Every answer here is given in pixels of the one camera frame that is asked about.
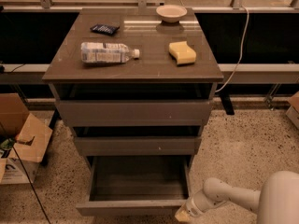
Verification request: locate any grey drawer cabinet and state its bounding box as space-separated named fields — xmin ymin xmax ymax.
xmin=42 ymin=7 xmax=224 ymax=173

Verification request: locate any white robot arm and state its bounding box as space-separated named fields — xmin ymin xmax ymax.
xmin=175 ymin=171 xmax=299 ymax=224

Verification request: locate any black cable on floor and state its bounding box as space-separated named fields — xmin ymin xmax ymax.
xmin=0 ymin=121 xmax=52 ymax=224

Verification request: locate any grey drawer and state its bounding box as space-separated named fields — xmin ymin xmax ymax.
xmin=74 ymin=126 xmax=201 ymax=156
xmin=77 ymin=155 xmax=191 ymax=217
xmin=51 ymin=83 xmax=214 ymax=127

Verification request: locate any beige ceramic bowl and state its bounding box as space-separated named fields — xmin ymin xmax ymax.
xmin=156 ymin=5 xmax=187 ymax=23

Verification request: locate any grey middle drawer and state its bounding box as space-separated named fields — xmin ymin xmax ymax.
xmin=74 ymin=126 xmax=201 ymax=156

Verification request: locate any grey bottom drawer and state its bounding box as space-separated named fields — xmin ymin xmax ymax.
xmin=77 ymin=155 xmax=191 ymax=217

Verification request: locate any grey top drawer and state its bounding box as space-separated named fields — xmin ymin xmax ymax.
xmin=51 ymin=83 xmax=214 ymax=127

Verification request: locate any open cardboard box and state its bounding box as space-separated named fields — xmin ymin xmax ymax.
xmin=0 ymin=93 xmax=52 ymax=185

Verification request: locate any cardboard box at right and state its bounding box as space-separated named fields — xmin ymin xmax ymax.
xmin=286 ymin=91 xmax=299 ymax=129

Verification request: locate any white power cable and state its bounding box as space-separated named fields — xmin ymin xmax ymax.
xmin=214 ymin=6 xmax=250 ymax=94

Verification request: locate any dark blue snack packet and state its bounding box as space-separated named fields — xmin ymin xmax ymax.
xmin=90 ymin=24 xmax=120 ymax=35

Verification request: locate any clear plastic water bottle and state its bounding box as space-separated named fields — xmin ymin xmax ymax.
xmin=80 ymin=42 xmax=140 ymax=63

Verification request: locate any yellow sponge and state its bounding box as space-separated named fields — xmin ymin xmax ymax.
xmin=168 ymin=41 xmax=196 ymax=65

